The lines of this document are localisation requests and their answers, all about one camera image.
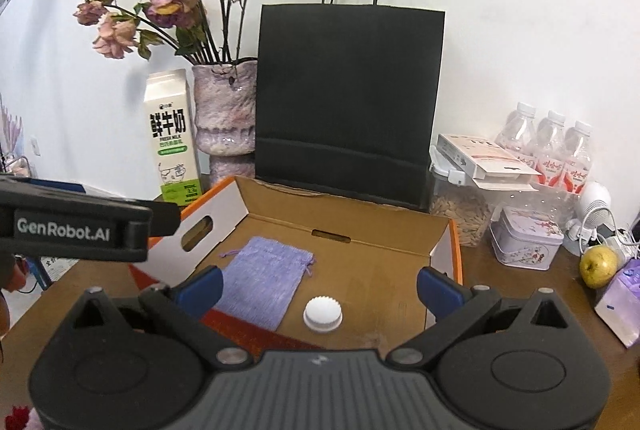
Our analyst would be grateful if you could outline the floral tin box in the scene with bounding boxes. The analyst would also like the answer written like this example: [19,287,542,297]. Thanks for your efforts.
[489,207,564,271]

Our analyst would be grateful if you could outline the clear storage container with seeds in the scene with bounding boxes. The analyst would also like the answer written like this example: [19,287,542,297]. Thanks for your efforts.
[428,145,495,247]

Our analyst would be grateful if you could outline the orange cardboard box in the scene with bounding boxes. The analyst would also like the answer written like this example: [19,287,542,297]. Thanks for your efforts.
[130,178,463,354]

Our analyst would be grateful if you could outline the white bottle cap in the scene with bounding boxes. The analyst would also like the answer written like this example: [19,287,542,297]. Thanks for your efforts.
[303,296,343,334]

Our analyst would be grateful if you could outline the white pink flat box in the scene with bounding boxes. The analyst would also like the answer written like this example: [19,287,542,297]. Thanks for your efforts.
[436,134,538,192]

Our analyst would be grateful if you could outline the yellow green pear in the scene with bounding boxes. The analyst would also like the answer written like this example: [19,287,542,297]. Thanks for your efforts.
[579,245,618,289]

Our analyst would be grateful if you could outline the white small fan device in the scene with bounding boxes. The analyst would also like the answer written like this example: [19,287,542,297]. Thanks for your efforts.
[563,182,612,257]

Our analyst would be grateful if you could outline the left water bottle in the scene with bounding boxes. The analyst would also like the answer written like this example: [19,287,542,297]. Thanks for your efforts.
[495,102,536,167]

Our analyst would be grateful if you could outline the water bottle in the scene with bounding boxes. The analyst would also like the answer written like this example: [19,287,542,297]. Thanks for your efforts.
[561,121,592,195]
[495,102,536,167]
[529,110,565,187]

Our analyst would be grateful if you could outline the white green milk carton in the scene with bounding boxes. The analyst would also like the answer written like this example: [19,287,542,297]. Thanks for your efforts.
[143,69,202,206]

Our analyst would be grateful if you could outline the purple tissue pack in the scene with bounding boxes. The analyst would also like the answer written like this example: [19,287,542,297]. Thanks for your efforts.
[594,259,640,349]

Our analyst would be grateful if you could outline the right water bottle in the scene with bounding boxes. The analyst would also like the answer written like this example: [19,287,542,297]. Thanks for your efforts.
[561,121,592,195]

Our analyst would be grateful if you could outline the middle water bottle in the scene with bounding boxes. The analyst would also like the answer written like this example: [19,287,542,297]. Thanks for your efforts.
[529,110,565,187]

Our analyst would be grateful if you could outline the purple textured vase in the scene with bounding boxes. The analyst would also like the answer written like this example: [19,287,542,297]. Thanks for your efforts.
[192,58,257,184]

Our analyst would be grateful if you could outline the black paper bag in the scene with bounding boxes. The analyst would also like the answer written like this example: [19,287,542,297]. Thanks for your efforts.
[255,0,445,209]

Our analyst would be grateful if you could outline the purple drawstring pouch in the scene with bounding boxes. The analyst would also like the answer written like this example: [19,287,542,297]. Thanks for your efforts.
[215,236,314,332]

